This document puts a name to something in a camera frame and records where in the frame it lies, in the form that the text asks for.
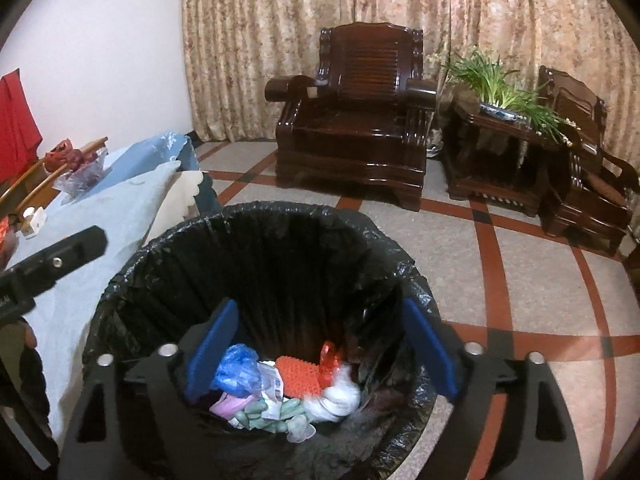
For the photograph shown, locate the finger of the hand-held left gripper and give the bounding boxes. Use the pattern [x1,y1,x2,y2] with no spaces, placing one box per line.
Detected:
[0,226,108,293]

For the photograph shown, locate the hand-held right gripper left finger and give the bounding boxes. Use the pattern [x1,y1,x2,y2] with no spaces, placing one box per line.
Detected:
[57,297,241,480]

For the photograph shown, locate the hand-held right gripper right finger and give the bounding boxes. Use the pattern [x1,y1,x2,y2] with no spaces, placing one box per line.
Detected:
[401,297,586,480]

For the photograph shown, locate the dark blue plastic bag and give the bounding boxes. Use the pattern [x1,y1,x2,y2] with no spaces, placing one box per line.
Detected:
[210,344,261,393]

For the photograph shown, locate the pink wrapper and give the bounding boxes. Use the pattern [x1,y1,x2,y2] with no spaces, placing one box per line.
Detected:
[209,392,256,418]

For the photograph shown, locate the orange nubby mat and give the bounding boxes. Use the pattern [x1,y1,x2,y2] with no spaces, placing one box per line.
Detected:
[275,355,328,401]

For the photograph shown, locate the red plastic bag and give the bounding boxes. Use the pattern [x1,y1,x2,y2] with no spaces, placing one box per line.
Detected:
[320,341,346,386]

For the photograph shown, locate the white cloth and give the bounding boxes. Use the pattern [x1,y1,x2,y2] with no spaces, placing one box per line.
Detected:
[305,380,362,418]

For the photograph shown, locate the trash bin with black liner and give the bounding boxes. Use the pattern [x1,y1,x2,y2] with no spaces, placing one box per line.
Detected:
[82,201,441,480]

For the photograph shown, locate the small white box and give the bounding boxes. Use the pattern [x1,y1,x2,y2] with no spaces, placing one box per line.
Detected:
[20,206,48,236]

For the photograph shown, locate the light blue tablecloth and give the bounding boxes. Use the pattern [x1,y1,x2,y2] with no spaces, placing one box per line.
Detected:
[0,160,183,441]

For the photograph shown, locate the red patterned bag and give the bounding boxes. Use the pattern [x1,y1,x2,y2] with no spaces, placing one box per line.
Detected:
[0,217,18,261]

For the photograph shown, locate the glass fruit bowl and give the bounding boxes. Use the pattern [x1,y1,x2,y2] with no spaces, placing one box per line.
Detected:
[52,147,110,197]

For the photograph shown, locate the wooden dining chair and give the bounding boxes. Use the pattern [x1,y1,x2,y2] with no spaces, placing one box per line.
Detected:
[0,136,109,221]

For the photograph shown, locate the cream scalloped cloth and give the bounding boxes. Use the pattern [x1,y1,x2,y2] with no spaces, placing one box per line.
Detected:
[145,170,206,248]

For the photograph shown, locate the light blue plastic sheet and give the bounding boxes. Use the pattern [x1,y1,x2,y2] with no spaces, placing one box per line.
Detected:
[87,130,201,196]

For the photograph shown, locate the red cloth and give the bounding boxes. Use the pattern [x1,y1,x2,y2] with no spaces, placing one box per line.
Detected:
[0,69,43,183]

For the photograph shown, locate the dark wooden side table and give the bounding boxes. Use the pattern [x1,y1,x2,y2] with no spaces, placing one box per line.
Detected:
[440,95,576,218]

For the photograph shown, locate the dark wooden armchair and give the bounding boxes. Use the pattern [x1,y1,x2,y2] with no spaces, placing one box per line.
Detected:
[264,22,438,211]
[537,65,640,256]

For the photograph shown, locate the blue patterned plant tray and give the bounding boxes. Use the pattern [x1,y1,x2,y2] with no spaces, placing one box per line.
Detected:
[479,101,528,123]

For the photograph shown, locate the beige patterned curtain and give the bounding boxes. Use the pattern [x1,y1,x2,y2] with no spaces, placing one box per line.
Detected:
[172,0,640,161]

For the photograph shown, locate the green potted plant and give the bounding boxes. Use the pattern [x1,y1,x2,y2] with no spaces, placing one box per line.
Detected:
[440,47,576,148]

